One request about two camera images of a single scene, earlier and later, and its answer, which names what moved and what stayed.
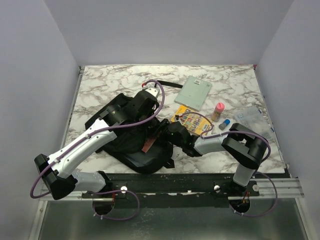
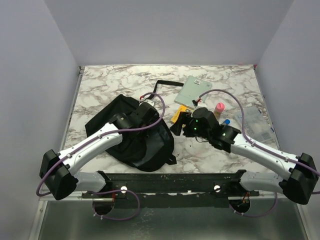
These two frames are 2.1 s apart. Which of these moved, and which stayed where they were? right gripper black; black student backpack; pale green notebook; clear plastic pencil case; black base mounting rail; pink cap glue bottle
Moved: black student backpack; right gripper black
Stayed: black base mounting rail; pink cap glue bottle; clear plastic pencil case; pale green notebook
